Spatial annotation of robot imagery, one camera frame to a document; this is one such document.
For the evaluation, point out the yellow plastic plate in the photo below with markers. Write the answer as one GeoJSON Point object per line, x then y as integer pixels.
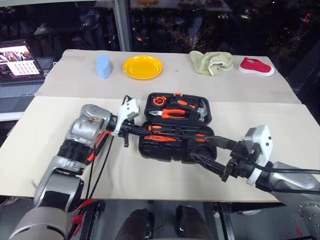
{"type": "Point", "coordinates": [142, 67]}

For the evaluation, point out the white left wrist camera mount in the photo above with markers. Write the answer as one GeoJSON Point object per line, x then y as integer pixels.
{"type": "Point", "coordinates": [130, 108]}

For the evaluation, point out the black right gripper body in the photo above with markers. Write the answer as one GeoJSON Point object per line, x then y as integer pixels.
{"type": "Point", "coordinates": [241, 162]}

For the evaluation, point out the black tool case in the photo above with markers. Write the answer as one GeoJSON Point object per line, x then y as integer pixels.
{"type": "Point", "coordinates": [162, 150]}

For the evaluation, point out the white window frame beam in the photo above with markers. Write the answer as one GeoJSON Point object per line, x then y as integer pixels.
{"type": "Point", "coordinates": [50, 2]}

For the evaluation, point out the orange black tape measure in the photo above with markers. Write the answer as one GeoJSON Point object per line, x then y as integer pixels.
{"type": "Point", "coordinates": [159, 101]}

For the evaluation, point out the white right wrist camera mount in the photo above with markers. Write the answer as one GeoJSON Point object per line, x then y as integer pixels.
{"type": "Point", "coordinates": [262, 140]}

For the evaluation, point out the black table leg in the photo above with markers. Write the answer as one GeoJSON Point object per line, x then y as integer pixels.
{"type": "Point", "coordinates": [88, 225]}
{"type": "Point", "coordinates": [225, 222]}

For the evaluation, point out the light blue foam block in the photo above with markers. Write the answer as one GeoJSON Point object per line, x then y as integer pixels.
{"type": "Point", "coordinates": [103, 68]}

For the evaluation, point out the open laptop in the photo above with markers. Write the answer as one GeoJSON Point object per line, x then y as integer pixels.
{"type": "Point", "coordinates": [17, 62]}

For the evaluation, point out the white sneaker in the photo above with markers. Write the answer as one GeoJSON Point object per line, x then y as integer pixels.
{"type": "Point", "coordinates": [250, 212]}

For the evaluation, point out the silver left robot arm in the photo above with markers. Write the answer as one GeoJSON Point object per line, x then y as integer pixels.
{"type": "Point", "coordinates": [85, 125]}

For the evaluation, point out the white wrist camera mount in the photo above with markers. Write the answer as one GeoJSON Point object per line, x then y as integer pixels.
{"type": "Point", "coordinates": [130, 108]}
{"type": "Point", "coordinates": [262, 140]}

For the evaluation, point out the orange black utility knife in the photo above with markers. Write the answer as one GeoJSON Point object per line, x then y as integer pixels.
{"type": "Point", "coordinates": [101, 142]}

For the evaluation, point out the orange voltage tester pen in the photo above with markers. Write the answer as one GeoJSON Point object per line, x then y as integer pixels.
{"type": "Point", "coordinates": [157, 138]}

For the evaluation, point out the grey metal window pillar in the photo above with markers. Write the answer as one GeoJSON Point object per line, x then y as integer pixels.
{"type": "Point", "coordinates": [123, 25]}

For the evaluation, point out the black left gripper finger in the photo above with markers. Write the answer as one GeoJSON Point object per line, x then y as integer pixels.
{"type": "Point", "coordinates": [137, 128]}
{"type": "Point", "coordinates": [140, 133]}

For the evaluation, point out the beige table cover sheet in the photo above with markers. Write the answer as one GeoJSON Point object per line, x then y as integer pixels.
{"type": "Point", "coordinates": [150, 180]}
{"type": "Point", "coordinates": [175, 85]}

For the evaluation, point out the red white shoe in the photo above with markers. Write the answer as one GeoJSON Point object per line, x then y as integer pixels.
{"type": "Point", "coordinates": [256, 66]}

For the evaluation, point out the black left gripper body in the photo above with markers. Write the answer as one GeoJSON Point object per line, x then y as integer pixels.
{"type": "Point", "coordinates": [125, 137]}

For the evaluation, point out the light green towel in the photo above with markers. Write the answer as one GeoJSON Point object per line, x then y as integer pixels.
{"type": "Point", "coordinates": [205, 62]}

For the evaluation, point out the dark rounded shape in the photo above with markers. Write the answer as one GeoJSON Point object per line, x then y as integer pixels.
{"type": "Point", "coordinates": [136, 225]}
{"type": "Point", "coordinates": [190, 222]}

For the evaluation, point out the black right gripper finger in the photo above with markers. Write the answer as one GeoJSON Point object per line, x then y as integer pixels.
{"type": "Point", "coordinates": [222, 143]}
{"type": "Point", "coordinates": [212, 165]}

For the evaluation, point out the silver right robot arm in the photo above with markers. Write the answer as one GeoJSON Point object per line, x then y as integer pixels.
{"type": "Point", "coordinates": [295, 182]}

